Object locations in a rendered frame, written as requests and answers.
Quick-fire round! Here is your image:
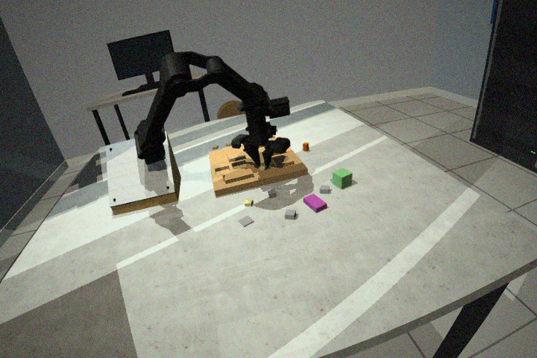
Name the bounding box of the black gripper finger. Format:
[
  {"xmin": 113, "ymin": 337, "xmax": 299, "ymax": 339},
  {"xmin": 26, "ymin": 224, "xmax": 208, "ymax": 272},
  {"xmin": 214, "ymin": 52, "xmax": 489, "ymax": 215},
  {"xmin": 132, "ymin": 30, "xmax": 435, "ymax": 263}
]
[
  {"xmin": 262, "ymin": 150, "xmax": 273, "ymax": 168},
  {"xmin": 243, "ymin": 145, "xmax": 260, "ymax": 167}
]

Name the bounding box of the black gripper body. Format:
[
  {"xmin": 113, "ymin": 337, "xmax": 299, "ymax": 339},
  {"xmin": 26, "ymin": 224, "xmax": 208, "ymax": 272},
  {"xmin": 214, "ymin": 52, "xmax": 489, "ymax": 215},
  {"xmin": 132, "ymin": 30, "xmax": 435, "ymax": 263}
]
[{"xmin": 231, "ymin": 121, "xmax": 291, "ymax": 154}]

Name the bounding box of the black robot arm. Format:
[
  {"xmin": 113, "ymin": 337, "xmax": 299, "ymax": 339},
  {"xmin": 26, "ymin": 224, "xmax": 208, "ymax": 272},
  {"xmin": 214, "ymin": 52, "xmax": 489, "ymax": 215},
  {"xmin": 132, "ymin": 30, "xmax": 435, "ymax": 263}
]
[{"xmin": 134, "ymin": 51, "xmax": 291, "ymax": 165}]

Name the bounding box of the purple rectangular block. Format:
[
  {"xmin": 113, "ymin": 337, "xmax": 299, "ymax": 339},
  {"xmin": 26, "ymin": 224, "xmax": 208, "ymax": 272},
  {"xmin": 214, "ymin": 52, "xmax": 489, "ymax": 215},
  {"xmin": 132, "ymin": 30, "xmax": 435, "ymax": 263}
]
[{"xmin": 304, "ymin": 194, "xmax": 327, "ymax": 213}]

